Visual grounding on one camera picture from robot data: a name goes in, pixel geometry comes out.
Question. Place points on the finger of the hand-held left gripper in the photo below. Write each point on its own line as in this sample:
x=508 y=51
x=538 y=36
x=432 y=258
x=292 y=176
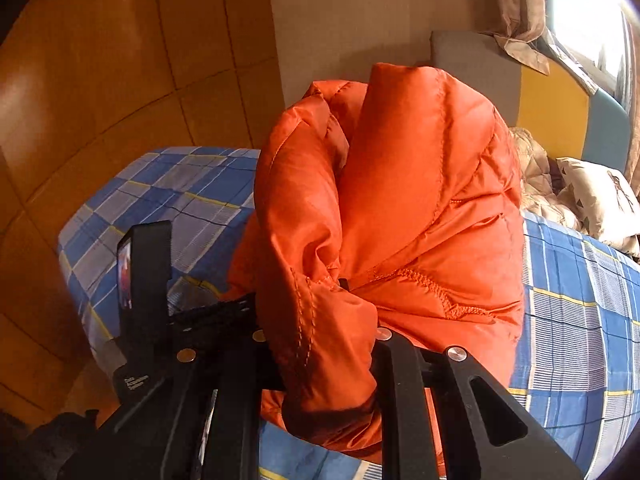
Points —
x=215 y=315

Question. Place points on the orange down jacket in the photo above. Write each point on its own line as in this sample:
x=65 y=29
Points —
x=400 y=210

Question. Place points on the beige quilted blanket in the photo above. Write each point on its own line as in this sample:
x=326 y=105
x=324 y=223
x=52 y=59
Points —
x=535 y=160

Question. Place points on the beige curtain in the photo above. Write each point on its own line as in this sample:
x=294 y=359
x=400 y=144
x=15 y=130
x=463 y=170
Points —
x=520 y=10

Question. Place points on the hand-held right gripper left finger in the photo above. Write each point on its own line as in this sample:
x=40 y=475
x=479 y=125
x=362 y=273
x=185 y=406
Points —
x=240 y=385

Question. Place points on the bright window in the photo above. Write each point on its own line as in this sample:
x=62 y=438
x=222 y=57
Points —
x=585 y=20

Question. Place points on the grey yellow blue padded headboard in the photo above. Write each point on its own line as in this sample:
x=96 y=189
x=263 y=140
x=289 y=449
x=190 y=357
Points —
x=550 y=100

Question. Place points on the white printed pillow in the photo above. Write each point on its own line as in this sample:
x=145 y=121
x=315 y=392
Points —
x=600 y=200

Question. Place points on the blue plaid bed sheet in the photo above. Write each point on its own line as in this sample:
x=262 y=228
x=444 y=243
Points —
x=575 y=335

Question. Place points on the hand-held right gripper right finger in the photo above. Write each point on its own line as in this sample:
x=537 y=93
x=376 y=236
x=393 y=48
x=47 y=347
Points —
x=395 y=375

